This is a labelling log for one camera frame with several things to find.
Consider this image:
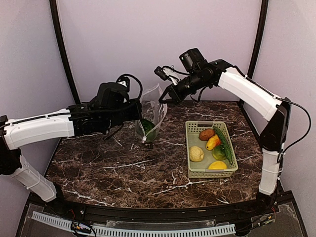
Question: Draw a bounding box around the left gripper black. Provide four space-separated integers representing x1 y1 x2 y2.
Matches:
102 97 143 130

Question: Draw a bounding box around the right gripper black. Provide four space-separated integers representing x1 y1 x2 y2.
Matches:
159 71 210 104

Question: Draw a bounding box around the clear dotted zip top bag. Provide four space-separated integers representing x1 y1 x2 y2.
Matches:
135 83 167 143

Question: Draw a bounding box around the bok choy toy green white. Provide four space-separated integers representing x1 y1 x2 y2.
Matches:
140 118 158 143

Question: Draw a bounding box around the brown potato toy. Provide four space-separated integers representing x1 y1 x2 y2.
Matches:
199 129 216 141

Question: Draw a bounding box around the beige wrinkled round food toy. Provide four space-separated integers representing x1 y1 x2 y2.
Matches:
189 146 204 162

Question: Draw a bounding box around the orange yellow pepper toy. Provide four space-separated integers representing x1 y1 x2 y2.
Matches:
206 135 222 151

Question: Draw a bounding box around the pale green plastic basket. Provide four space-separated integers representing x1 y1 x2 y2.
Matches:
185 120 238 178

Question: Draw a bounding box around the green cucumber toy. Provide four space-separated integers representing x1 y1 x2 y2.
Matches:
213 126 233 165

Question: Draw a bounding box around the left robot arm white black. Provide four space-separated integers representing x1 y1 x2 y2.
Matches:
0 82 142 215

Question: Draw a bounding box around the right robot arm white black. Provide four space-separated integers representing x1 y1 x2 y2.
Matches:
154 48 291 214

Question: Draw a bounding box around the yellow lemon toy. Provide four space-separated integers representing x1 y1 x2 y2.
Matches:
208 160 227 170

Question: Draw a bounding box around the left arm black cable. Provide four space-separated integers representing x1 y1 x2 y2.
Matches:
102 73 144 141

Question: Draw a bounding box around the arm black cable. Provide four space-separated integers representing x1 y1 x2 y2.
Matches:
233 65 312 163
102 73 144 141

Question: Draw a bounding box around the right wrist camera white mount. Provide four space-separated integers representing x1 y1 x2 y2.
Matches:
154 66 180 85

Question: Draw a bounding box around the black front rail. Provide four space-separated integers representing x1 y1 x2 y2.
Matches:
29 192 294 224

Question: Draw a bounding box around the white slotted cable duct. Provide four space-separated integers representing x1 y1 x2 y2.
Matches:
31 211 236 237

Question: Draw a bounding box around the left black frame post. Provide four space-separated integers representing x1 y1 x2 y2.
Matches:
49 0 81 104

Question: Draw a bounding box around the black frame post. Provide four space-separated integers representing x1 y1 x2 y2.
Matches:
238 0 270 107
49 0 81 104

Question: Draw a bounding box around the right black frame post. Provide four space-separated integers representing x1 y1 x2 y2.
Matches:
238 0 270 107

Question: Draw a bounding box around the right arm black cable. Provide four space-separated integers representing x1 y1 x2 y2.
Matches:
233 65 312 163

